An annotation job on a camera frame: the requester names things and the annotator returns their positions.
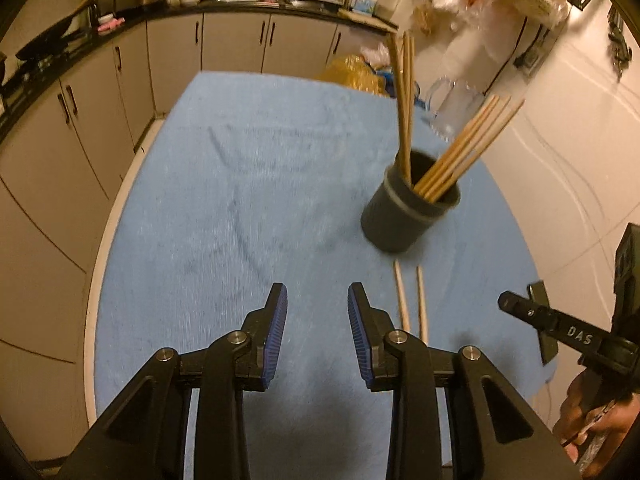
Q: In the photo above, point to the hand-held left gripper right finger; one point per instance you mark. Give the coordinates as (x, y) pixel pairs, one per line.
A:
(360, 340)

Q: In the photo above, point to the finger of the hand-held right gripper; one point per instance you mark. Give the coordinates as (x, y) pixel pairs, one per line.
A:
(560, 325)

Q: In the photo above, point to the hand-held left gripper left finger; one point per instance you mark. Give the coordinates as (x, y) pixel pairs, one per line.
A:
(277, 340)

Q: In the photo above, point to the wooden chopstick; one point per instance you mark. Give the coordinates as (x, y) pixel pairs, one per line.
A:
(470, 127)
(423, 310)
(470, 160)
(470, 150)
(470, 140)
(402, 300)
(398, 100)

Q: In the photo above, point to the dark grey chopstick holder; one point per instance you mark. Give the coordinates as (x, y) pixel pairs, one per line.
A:
(395, 225)

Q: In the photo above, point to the person's right hand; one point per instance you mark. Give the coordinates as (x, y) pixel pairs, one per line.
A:
(575, 425)

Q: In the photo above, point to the blue towel tablecloth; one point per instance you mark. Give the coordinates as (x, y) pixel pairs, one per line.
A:
(250, 185)

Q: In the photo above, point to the blue object behind table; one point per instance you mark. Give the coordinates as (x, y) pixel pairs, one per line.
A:
(386, 80)

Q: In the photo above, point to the yellow plastic bag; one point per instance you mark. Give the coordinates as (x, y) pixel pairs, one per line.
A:
(350, 72)

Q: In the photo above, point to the lower kitchen cabinets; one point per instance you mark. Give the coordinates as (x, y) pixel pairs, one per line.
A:
(75, 160)

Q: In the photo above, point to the small clear plastic bag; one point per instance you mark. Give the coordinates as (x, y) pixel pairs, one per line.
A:
(375, 52)

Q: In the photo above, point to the wooden cutting board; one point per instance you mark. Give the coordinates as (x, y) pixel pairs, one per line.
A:
(370, 20)

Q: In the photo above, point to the black kitchen countertop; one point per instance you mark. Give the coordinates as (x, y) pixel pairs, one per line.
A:
(235, 8)

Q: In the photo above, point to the white bowl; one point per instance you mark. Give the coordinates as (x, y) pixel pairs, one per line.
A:
(185, 0)

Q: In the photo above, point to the pink cloth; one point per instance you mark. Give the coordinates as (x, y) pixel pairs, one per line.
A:
(110, 25)

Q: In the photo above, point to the gas stove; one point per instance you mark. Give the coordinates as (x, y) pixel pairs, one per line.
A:
(30, 72)

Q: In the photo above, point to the black wok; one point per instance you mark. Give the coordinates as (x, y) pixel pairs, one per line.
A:
(50, 40)

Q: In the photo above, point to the black wall hanger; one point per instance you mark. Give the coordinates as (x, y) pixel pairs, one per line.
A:
(617, 40)

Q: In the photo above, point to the wall power strip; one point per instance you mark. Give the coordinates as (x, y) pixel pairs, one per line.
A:
(535, 52)

